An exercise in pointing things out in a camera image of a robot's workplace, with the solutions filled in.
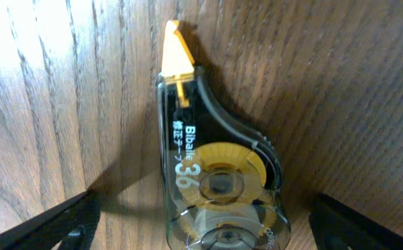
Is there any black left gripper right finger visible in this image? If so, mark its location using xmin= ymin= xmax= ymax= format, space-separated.
xmin=309 ymin=193 xmax=403 ymax=250

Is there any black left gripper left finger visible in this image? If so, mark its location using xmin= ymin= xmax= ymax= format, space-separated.
xmin=0 ymin=191 xmax=101 ymax=250

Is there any yellow black correction tape dispenser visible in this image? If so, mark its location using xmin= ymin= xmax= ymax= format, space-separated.
xmin=156 ymin=20 xmax=291 ymax=250

